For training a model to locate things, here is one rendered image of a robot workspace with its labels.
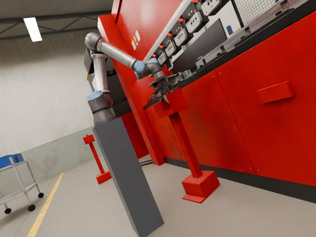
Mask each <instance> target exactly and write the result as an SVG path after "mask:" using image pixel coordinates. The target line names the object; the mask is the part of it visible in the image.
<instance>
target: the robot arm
mask: <svg viewBox="0 0 316 237"><path fill-rule="evenodd" d="M85 44H86V46H87V47H88V48H89V49H90V52H91V57H92V58H93V60H94V70H95V83H96V91H94V92H91V93H89V94H87V95H86V99H87V102H88V105H89V107H90V109H91V112H92V114H93V116H94V126H98V125H100V124H103V123H106V122H108V121H111V120H114V119H116V117H115V116H114V114H113V113H112V112H111V111H110V108H111V107H112V104H113V101H112V98H111V93H110V91H109V90H108V84H107V73H106V63H105V58H106V57H107V55H108V56H110V57H112V58H113V59H115V60H117V61H118V62H120V63H122V64H124V65H125V66H127V67H129V68H130V69H132V70H134V72H135V75H136V77H137V78H138V80H140V79H143V78H144V77H146V76H148V75H150V74H153V76H154V78H155V80H156V81H157V82H159V83H158V84H157V86H156V88H155V90H154V92H153V94H154V95H156V94H158V93H159V91H160V93H161V95H162V97H163V98H164V100H166V101H167V102H168V99H167V97H166V94H168V93H170V91H171V90H173V89H174V87H172V86H173V85H172V83H170V82H169V80H168V78H167V76H164V73H163V71H162V69H161V67H160V65H159V63H158V61H157V59H156V58H152V59H150V60H149V61H148V62H147V63H148V64H147V65H146V64H145V63H144V62H143V61H139V60H137V59H135V58H134V57H132V56H130V55H129V54H127V53H125V52H124V51H122V50H120V49H118V48H117V47H115V46H113V45H112V44H110V43H108V42H106V41H105V39H104V38H103V37H101V36H100V35H98V34H97V33H94V32H92V33H89V34H88V35H87V36H86V38H85ZM171 85H172V86H171ZM165 93H166V94H165ZM168 103H169V102H168Z"/></svg>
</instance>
